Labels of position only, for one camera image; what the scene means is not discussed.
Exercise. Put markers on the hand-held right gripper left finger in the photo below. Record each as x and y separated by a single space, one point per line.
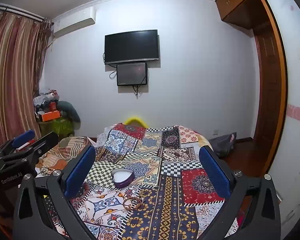
81 172

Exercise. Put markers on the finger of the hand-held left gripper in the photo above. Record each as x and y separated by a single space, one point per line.
46 141
23 137

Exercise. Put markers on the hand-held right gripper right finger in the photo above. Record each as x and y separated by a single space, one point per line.
215 172

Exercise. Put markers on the green bag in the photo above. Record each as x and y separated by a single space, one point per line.
57 128

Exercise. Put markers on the orange striped patterned blanket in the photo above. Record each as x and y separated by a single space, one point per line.
65 147

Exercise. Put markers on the orange box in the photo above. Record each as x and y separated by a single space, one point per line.
51 116

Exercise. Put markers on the dark bag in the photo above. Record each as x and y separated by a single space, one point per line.
222 143

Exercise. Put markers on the pile of clutter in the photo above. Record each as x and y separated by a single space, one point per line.
46 100

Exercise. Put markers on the colourful patchwork blanket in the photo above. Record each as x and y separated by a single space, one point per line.
160 180

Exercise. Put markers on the red striped curtain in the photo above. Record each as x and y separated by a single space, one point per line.
12 75

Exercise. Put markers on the yellow rounded object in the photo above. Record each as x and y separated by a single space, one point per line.
135 120

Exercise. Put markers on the brown wooden door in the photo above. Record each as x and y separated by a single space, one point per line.
266 92

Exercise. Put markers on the white air conditioner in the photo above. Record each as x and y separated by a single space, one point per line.
75 23

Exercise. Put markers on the wooden overhead cabinet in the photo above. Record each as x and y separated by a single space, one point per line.
236 2

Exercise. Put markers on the white wall socket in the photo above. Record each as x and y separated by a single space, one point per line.
216 131

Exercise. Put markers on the small wall monitor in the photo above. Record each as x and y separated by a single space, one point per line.
131 73

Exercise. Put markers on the curtain rail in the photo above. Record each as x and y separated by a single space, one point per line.
20 11

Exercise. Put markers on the large wall television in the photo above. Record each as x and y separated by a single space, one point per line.
131 46

